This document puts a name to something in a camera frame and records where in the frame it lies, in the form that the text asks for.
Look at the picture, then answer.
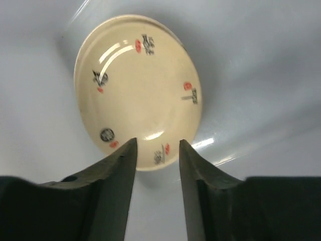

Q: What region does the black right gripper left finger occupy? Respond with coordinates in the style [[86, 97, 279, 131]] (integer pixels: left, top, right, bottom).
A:
[[1, 138, 137, 240]]

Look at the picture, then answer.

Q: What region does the white plastic bin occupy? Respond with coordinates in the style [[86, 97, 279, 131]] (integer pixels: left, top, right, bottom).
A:
[[0, 0, 321, 241]]

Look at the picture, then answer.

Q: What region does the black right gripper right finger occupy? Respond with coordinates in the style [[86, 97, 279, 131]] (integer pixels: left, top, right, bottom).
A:
[[179, 140, 320, 240]]

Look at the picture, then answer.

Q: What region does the cream plate with red marks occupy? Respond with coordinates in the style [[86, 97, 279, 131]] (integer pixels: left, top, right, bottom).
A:
[[74, 15, 202, 171]]

